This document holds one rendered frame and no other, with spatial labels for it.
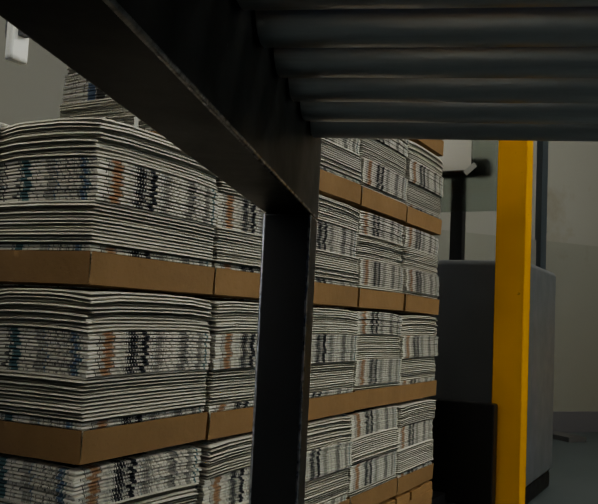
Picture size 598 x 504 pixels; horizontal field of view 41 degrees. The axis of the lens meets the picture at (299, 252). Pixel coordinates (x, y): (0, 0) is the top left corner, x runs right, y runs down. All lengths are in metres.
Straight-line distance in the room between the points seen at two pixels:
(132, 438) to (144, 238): 0.28
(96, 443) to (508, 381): 1.67
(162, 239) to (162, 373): 0.19
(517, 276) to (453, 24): 2.06
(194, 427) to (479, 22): 0.90
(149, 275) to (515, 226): 1.60
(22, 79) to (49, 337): 2.77
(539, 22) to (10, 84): 3.39
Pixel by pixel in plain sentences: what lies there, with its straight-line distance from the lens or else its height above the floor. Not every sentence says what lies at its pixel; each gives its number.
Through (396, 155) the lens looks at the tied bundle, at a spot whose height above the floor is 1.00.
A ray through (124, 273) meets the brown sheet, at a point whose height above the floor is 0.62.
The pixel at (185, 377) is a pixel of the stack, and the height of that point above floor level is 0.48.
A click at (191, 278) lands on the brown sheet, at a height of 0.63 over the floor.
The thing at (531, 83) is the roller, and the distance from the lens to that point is 0.65.
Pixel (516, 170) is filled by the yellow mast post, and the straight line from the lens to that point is 2.59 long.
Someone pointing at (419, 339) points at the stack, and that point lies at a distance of 2.20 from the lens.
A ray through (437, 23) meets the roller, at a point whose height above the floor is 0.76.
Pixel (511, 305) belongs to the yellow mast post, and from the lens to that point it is 2.55.
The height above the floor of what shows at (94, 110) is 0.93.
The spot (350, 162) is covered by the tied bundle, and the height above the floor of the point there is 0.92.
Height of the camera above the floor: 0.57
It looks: 5 degrees up
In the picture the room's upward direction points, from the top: 3 degrees clockwise
